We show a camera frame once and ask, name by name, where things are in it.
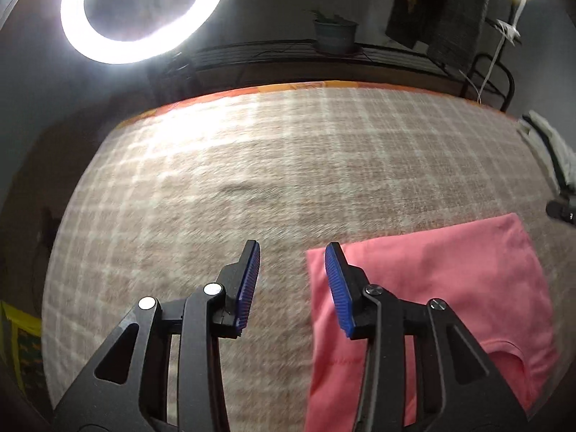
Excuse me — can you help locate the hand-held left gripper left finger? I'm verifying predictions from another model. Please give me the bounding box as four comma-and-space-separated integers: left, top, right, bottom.
54, 239, 262, 432

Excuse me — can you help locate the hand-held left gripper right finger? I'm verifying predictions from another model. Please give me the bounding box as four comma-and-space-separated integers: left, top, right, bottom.
325, 242, 529, 432

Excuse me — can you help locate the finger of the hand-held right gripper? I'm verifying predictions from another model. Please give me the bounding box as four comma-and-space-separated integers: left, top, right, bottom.
545, 195, 576, 226

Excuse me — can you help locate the pink shirt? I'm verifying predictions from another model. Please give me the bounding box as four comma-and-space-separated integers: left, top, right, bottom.
303, 213, 556, 432

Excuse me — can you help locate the white cloth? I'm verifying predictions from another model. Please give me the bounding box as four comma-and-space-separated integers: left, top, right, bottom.
517, 110, 576, 176

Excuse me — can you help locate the beige plaid blanket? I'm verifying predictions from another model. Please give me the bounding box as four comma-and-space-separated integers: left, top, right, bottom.
40, 85, 576, 432

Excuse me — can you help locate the orange bed sheet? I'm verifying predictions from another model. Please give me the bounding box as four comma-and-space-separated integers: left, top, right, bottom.
126, 80, 518, 122

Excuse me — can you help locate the dark hanging garment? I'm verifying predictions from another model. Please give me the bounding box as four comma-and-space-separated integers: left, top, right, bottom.
377, 0, 495, 72

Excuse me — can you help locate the yellow crate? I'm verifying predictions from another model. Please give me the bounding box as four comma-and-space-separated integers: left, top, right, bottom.
0, 301, 46, 399

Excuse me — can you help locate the black metal rack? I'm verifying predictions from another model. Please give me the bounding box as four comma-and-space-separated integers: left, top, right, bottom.
177, 40, 457, 85

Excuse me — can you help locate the potted plant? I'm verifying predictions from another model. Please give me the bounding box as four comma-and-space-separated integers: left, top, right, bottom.
308, 9, 361, 54

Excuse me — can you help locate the black metal chair frame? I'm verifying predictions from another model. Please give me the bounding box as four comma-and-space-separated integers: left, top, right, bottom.
470, 53, 516, 112

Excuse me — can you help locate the white cable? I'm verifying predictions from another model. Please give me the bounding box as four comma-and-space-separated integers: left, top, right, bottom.
465, 0, 523, 105

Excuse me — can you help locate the ring light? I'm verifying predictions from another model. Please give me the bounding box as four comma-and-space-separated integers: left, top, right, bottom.
60, 0, 231, 65

